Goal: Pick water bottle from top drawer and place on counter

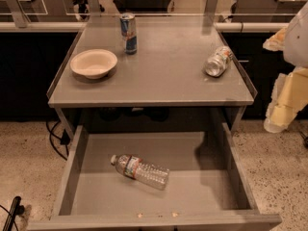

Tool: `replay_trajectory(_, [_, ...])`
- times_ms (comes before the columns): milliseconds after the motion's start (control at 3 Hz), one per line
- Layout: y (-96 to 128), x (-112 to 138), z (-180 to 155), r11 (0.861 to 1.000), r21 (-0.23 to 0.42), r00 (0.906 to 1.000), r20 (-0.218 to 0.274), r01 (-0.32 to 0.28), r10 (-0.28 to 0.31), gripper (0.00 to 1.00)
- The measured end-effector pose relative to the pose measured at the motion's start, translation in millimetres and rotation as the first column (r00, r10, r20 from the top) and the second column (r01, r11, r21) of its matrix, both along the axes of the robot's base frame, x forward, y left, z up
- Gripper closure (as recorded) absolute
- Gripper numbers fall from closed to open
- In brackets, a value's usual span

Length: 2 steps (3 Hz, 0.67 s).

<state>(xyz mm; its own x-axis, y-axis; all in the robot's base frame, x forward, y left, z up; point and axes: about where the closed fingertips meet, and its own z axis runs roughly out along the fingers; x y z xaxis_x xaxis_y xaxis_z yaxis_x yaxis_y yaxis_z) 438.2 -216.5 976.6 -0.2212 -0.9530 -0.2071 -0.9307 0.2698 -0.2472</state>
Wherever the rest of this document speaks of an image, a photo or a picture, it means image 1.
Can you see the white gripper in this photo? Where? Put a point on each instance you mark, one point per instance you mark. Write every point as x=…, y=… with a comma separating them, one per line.
x=297, y=42

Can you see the clear plastic water bottle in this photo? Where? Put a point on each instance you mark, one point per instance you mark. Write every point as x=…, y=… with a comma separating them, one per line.
x=138, y=169

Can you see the grey counter cabinet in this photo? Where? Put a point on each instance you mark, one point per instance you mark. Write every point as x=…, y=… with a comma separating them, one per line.
x=165, y=71

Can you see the grey open drawer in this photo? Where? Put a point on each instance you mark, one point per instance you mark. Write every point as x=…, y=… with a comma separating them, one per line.
x=206, y=189

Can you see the silver soda can lying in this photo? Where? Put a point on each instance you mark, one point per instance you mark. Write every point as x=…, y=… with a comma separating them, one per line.
x=218, y=62

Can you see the blue silver energy drink can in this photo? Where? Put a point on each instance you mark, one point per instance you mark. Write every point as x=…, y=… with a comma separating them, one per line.
x=128, y=32

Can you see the white paper bowl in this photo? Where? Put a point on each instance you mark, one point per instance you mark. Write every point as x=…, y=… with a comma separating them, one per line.
x=93, y=64

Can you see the black stick object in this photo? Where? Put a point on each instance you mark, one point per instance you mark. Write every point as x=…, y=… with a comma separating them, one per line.
x=15, y=210

